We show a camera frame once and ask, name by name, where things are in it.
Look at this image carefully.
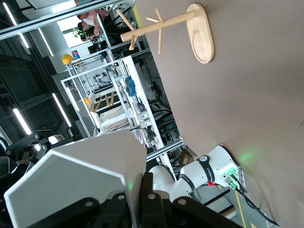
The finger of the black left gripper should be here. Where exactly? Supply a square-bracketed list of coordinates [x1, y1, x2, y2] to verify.
[5, 134, 51, 166]

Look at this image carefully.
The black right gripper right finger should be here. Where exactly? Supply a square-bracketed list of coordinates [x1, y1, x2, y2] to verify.
[136, 172, 243, 228]

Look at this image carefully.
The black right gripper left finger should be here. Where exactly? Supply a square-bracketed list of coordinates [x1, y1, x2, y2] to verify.
[30, 192, 134, 228]

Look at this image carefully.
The white faceted cup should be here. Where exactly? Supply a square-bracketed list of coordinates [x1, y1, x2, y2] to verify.
[3, 129, 147, 228]

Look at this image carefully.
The wooden cup rack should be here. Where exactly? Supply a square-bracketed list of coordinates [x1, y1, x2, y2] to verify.
[116, 3, 215, 65]

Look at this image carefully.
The long ceiling light strip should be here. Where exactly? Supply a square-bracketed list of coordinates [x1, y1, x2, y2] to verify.
[12, 108, 32, 136]
[37, 27, 55, 57]
[2, 2, 18, 26]
[51, 93, 72, 128]

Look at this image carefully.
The brown cardboard box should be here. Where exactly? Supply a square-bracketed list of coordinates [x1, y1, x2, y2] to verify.
[177, 148, 198, 167]

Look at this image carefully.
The large yellow hard hat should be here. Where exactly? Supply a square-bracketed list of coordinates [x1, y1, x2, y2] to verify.
[62, 53, 75, 66]

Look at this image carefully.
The blue hard hats stack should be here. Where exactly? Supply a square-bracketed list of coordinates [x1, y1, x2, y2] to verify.
[124, 76, 138, 97]

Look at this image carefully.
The green potted plant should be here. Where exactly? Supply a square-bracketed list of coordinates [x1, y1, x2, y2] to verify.
[72, 27, 84, 39]

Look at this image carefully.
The seated person pink shirt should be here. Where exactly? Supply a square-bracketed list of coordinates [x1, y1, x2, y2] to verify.
[76, 9, 110, 41]

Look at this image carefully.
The black left arm base cable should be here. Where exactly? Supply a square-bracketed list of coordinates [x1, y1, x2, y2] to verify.
[223, 172, 281, 227]

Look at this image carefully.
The white aluminium frame shelving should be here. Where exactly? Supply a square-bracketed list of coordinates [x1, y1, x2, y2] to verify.
[60, 45, 185, 165]

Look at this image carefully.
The grey overhead frame beam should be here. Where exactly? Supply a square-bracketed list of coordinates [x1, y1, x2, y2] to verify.
[0, 0, 135, 40]

